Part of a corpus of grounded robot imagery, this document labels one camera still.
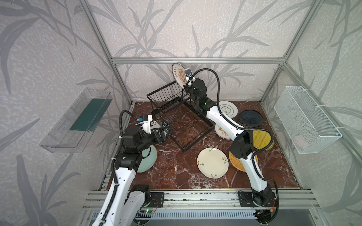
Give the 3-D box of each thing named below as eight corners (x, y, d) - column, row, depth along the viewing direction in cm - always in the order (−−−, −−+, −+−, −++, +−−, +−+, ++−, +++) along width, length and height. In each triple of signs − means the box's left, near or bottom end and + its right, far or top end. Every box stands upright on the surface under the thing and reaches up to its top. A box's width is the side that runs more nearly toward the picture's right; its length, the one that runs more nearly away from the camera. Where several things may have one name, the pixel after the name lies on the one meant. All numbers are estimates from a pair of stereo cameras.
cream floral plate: (197, 178, 83) (197, 177, 81) (196, 148, 95) (196, 147, 93) (230, 178, 83) (231, 177, 81) (225, 148, 95) (226, 147, 93)
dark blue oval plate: (241, 126, 107) (241, 124, 105) (236, 111, 117) (237, 109, 115) (264, 126, 107) (266, 125, 105) (258, 111, 117) (259, 109, 115)
